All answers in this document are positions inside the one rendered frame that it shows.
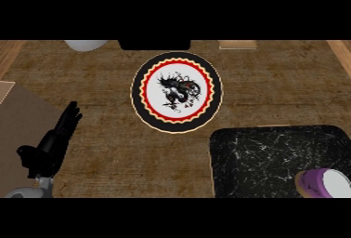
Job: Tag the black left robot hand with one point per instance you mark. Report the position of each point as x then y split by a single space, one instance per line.
50 145

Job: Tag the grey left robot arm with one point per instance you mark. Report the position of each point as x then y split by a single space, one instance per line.
31 189

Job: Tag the black red white plate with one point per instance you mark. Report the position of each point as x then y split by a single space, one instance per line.
175 92

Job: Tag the black marble tray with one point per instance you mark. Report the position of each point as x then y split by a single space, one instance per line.
268 155

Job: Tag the purple can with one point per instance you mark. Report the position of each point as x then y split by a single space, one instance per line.
324 183

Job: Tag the brown flat board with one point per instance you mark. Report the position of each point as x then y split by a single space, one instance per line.
22 130

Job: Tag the white round object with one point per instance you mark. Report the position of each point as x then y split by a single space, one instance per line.
84 44

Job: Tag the black rectangular appliance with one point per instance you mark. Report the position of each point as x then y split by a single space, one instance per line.
153 45

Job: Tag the pale wooden block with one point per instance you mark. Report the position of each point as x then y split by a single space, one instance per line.
237 44

